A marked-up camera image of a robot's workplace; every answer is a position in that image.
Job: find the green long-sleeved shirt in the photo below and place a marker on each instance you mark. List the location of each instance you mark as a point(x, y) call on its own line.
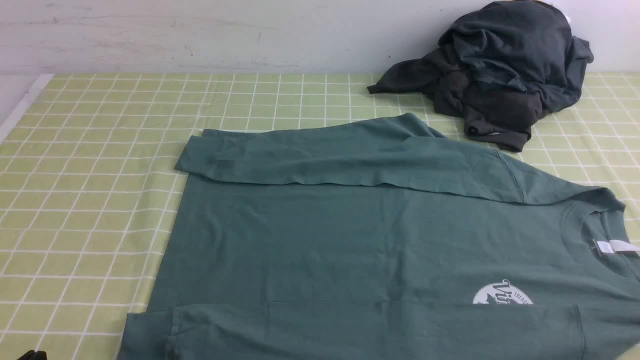
point(384, 240)

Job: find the dark charcoal crumpled garment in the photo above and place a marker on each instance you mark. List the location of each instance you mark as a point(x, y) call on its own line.
point(502, 117)

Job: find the green checkered tablecloth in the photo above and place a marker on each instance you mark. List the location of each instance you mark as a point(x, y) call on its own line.
point(90, 193)

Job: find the dark grey-blue crumpled garment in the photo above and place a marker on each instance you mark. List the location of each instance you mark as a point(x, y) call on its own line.
point(522, 45)

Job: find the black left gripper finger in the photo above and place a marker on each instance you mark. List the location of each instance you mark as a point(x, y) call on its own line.
point(34, 355)

